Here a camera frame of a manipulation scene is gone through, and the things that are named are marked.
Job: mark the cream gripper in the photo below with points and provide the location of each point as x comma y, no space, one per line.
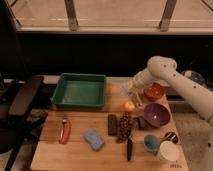
131,86

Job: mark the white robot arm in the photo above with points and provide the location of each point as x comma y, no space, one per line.
199,97

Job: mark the red-brown bowl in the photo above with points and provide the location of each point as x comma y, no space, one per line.
154,92

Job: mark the purple bowl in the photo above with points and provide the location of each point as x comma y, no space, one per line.
156,115

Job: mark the small blue bowl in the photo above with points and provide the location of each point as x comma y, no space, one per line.
151,143

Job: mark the pale banana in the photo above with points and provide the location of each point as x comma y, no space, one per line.
136,99

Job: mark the orange apple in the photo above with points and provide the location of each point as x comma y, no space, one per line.
129,106

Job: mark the dark brown rectangular block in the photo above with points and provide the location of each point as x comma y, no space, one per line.
112,125

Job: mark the dark grape bunch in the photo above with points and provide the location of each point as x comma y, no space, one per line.
124,127

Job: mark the green plastic tray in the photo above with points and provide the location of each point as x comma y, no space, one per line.
76,90

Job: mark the blue plate on floor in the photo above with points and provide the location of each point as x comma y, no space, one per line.
194,76

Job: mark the blue sponge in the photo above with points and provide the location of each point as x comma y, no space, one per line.
94,139

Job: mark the white cup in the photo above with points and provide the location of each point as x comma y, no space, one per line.
168,152

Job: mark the red hot dog toy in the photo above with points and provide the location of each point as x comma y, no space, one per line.
65,131

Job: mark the black office chair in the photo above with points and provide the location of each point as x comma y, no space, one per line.
16,103

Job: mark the black handled knife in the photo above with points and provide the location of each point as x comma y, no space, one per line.
129,147

